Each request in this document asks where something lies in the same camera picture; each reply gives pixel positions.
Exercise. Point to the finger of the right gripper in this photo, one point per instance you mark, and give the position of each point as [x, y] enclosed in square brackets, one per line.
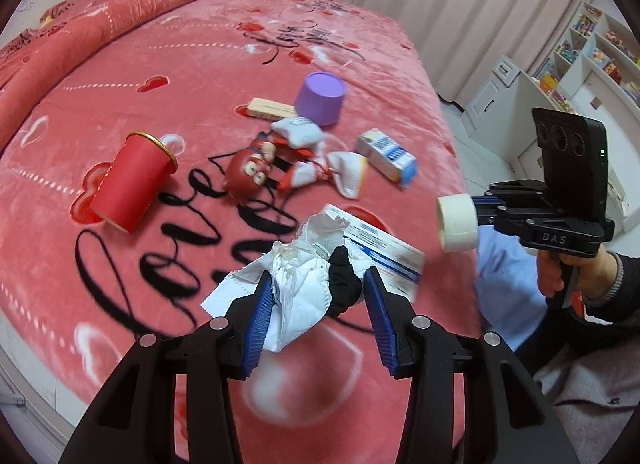
[487, 219]
[485, 203]

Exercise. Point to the beige flat box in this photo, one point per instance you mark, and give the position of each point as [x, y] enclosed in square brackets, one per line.
[269, 110]

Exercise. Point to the grey sleeve forearm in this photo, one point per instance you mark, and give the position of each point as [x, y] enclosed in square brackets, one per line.
[620, 304]

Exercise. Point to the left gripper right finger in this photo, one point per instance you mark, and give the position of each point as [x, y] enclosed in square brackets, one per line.
[507, 419]

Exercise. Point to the pink heart bed blanket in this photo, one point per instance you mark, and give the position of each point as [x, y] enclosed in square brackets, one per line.
[77, 290]

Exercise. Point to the red cartoon figure toy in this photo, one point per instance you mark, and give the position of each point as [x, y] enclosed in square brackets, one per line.
[248, 170]

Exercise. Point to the purple ribbed cup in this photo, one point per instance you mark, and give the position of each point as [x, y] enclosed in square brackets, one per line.
[321, 98]

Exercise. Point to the light blue trash bag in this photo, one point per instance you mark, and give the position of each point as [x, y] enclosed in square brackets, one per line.
[506, 287]

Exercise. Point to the white desk cabinet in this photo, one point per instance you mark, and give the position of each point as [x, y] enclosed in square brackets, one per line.
[502, 121]

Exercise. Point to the small blue white medicine box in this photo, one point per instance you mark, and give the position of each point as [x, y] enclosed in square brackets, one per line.
[387, 156]

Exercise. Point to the person's right hand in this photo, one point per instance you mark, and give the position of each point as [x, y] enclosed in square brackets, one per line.
[595, 275]

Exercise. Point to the black tracking camera box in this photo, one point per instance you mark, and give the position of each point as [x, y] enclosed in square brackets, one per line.
[575, 162]

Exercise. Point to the black fabric piece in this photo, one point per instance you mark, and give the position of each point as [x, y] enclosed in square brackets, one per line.
[344, 285]

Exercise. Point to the white bookshelf with books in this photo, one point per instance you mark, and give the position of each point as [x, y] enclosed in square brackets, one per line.
[592, 43]

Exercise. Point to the red paper cup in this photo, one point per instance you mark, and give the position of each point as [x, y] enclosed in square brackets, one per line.
[140, 169]

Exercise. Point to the beige tape roll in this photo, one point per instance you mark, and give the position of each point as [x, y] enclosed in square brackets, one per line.
[457, 223]

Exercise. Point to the folded red quilt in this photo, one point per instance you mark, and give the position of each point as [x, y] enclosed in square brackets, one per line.
[35, 61]

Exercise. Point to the large white blue medicine box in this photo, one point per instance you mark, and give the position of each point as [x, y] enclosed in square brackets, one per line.
[399, 263]

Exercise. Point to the white small sock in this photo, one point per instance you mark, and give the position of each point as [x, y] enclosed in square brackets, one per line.
[299, 132]

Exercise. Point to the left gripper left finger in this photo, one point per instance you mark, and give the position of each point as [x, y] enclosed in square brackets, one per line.
[132, 418]

